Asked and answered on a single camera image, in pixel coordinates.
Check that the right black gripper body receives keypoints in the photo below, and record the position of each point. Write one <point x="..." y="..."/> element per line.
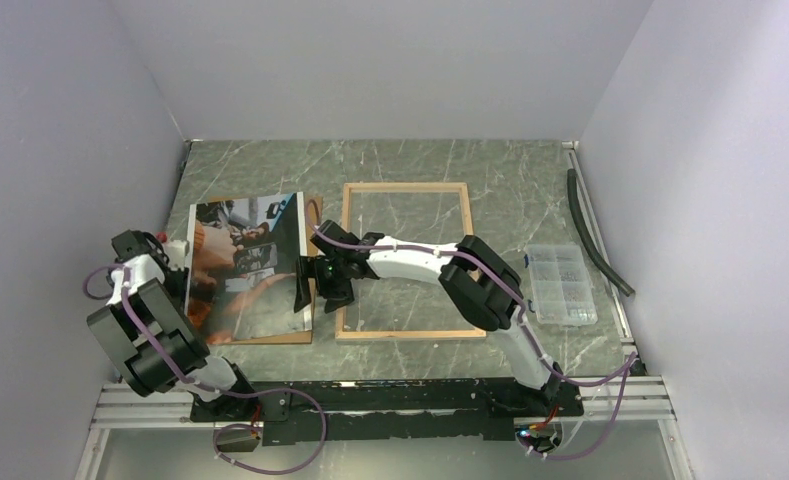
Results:
<point x="331" y="281"/>

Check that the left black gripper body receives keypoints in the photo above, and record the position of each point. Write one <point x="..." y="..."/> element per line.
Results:
<point x="178" y="279"/>

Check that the wooden picture frame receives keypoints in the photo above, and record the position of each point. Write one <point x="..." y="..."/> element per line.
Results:
<point x="410" y="262"/>

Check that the glossy photo print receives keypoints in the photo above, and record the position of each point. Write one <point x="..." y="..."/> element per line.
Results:
<point x="211" y="252"/>

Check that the clear acrylic sheet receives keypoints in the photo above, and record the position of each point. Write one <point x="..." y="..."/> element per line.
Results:
<point x="407" y="258"/>

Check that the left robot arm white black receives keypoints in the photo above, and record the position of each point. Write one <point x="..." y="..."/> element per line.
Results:
<point x="143" y="329"/>

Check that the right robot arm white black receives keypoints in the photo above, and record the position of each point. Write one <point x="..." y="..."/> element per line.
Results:
<point x="482" y="286"/>

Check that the clear plastic parts box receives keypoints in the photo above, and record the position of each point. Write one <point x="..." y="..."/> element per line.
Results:
<point x="562" y="291"/>

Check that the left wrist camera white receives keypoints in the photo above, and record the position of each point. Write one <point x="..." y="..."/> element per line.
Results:
<point x="176" y="252"/>

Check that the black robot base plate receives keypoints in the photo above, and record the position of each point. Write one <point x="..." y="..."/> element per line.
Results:
<point x="493" y="409"/>

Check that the aluminium rail frame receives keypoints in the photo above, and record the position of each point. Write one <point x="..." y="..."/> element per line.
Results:
<point x="373" y="367"/>

